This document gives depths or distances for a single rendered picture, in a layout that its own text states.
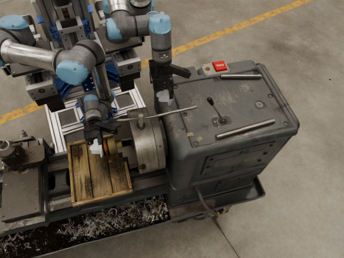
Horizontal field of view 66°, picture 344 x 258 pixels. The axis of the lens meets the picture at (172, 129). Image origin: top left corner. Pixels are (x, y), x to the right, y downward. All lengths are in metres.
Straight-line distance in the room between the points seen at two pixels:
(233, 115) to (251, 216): 1.34
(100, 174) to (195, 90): 0.67
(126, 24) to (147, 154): 0.53
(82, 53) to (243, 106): 0.75
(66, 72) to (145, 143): 0.44
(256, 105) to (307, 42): 2.73
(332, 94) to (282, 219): 1.61
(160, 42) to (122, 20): 0.17
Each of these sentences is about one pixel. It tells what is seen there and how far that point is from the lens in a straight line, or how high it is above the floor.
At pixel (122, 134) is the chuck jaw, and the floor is 1.14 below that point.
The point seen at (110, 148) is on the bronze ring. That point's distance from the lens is 1.28.
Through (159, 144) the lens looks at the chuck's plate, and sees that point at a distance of 1.17.
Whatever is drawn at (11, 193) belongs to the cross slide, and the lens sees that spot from 1.49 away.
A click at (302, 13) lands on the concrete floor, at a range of 4.44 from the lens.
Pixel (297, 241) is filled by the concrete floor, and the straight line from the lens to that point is 2.51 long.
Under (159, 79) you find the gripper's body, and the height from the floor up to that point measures 1.46.
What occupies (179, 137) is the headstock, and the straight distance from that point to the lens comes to 1.13.
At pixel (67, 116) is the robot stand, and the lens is 2.57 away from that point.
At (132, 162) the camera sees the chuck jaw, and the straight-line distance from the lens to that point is 1.22.
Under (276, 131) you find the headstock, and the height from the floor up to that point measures 1.25.
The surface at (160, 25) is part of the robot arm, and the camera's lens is 0.96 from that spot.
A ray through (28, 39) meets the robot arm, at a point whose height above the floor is 1.30.
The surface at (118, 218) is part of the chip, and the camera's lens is 1.70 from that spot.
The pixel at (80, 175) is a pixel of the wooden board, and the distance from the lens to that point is 1.50.
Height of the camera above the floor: 2.23
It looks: 58 degrees down
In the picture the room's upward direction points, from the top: 5 degrees clockwise
